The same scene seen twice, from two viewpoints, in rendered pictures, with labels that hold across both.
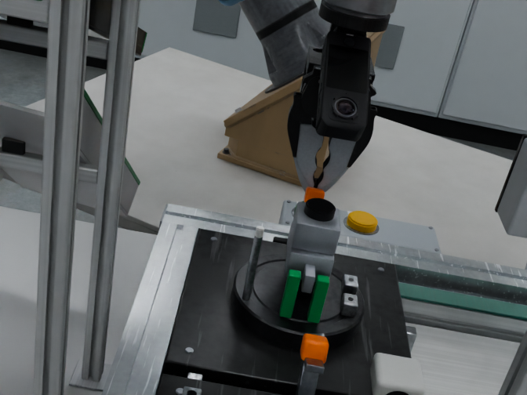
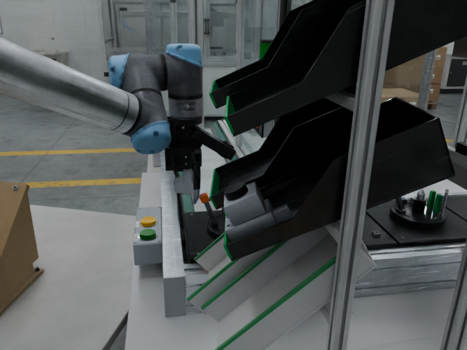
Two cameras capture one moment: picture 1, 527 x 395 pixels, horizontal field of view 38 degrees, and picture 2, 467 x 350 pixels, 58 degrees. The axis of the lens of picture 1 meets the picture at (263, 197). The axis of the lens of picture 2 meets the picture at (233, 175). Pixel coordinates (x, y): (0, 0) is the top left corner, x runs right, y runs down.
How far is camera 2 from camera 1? 117 cm
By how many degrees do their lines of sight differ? 87
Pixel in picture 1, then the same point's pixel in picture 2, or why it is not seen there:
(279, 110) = (10, 250)
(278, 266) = (220, 228)
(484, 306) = (189, 202)
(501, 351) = (201, 207)
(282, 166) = (23, 280)
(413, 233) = (147, 212)
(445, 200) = (41, 230)
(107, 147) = not seen: hidden behind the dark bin
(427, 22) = not seen: outside the picture
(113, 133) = not seen: hidden behind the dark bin
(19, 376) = (285, 339)
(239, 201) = (67, 301)
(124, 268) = (173, 330)
